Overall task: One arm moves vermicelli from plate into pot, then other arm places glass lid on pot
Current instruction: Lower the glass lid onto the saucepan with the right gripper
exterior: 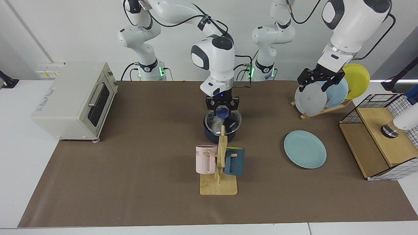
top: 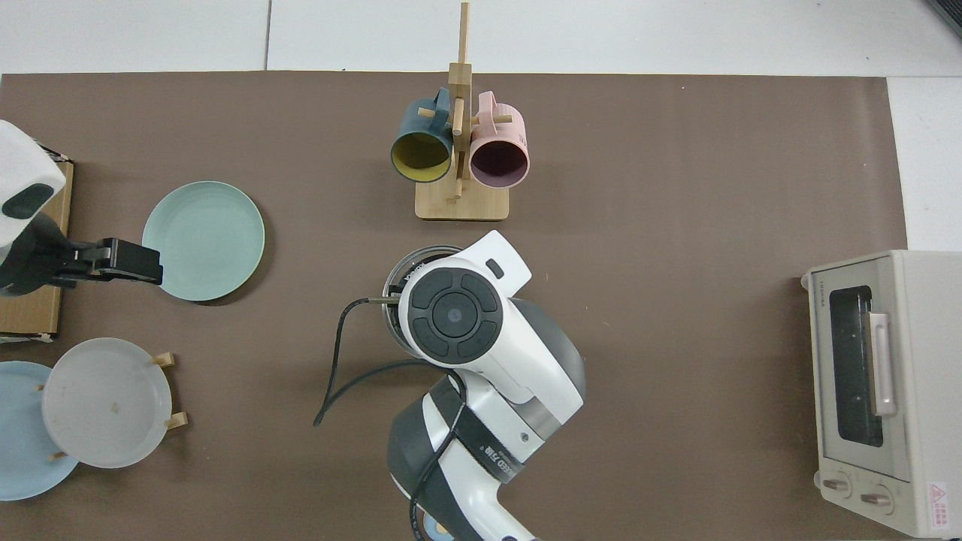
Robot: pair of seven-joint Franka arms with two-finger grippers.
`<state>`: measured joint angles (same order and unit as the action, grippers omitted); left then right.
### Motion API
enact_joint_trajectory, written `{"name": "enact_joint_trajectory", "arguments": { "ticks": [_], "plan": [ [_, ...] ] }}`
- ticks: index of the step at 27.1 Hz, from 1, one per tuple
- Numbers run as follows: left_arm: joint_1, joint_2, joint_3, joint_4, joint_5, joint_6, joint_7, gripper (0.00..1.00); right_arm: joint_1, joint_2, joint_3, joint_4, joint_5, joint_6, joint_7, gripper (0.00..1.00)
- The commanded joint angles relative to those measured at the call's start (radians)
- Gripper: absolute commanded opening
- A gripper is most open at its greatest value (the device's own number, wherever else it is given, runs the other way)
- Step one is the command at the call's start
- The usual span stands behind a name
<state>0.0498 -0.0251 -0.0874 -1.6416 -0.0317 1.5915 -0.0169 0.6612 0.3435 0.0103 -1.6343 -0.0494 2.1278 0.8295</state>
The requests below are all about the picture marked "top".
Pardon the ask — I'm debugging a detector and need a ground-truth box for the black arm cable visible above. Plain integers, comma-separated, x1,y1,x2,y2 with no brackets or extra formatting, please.
313,297,461,541

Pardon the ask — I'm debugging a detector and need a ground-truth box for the green plate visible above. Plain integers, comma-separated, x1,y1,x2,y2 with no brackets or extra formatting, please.
141,180,266,303

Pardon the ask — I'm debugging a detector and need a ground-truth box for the brown table cloth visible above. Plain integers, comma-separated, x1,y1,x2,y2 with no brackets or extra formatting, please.
0,71,909,541

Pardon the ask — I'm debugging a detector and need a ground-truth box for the wire basket with wooden floor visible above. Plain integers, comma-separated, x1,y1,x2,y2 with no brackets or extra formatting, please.
0,147,74,344

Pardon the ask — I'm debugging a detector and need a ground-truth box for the wooden plate rack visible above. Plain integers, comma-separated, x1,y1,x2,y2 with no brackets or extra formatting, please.
36,352,189,461

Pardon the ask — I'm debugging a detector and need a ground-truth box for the dark grey equipment edge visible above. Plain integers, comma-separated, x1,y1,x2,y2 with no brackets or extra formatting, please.
926,0,962,38

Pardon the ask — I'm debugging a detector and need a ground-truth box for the dark teal cup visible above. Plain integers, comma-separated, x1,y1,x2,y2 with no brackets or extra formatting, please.
389,87,454,184

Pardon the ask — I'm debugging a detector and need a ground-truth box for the black pot with purple handle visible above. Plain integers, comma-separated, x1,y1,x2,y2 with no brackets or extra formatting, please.
383,248,459,358

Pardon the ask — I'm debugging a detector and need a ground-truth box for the wooden cup stand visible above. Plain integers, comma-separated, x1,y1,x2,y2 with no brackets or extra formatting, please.
415,2,521,222

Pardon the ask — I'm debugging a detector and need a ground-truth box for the grey plate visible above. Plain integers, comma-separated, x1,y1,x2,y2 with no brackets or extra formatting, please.
41,337,174,470

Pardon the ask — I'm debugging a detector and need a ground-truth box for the light blue plate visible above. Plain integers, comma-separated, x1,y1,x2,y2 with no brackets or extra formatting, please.
0,361,80,502

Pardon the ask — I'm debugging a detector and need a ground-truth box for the glass lid with blue knob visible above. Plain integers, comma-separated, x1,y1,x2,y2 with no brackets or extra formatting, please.
382,245,464,358

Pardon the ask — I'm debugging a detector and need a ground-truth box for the pink cup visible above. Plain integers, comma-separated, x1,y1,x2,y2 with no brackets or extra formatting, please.
469,91,531,189

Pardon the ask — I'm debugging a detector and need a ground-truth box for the pale toaster oven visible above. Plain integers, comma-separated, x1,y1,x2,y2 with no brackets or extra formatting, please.
800,249,962,539

